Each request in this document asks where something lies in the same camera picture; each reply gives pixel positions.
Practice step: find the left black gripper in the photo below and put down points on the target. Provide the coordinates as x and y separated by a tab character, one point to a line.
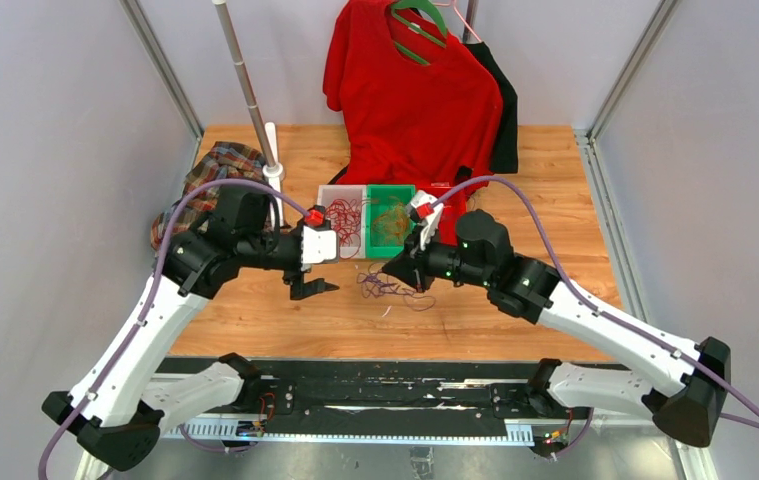
300	288

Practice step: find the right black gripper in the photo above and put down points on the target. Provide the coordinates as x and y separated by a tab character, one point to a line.
410	269

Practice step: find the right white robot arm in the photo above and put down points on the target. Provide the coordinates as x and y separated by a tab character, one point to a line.
673	381

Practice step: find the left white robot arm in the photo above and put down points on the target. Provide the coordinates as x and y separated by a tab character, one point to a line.
114	412

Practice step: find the green plastic bin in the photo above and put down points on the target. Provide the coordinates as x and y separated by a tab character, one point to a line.
387	223

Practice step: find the red plastic bin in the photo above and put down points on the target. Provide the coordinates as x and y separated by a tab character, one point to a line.
454	208

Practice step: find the white plastic bin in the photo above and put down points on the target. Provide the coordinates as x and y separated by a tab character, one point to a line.
346	208

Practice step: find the black t-shirt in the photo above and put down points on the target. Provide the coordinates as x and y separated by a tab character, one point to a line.
504	157

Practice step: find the plaid flannel shirt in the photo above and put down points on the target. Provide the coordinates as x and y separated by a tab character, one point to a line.
223	160

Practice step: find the red t-shirt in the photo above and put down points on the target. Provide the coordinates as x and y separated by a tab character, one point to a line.
414	112

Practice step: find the green clothes hanger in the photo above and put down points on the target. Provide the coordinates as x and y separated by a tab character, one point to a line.
421	19

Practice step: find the pink clothes hanger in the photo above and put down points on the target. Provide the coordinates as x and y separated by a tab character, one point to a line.
466	12

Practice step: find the metal rack pole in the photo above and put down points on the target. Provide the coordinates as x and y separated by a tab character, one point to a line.
239	66

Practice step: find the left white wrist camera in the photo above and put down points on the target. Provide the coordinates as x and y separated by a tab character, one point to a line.
318	246

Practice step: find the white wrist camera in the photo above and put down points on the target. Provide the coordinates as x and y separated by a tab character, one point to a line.
425	211
318	246

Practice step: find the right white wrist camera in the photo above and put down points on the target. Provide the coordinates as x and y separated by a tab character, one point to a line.
425	211

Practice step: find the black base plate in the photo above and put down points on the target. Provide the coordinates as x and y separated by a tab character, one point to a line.
394	398

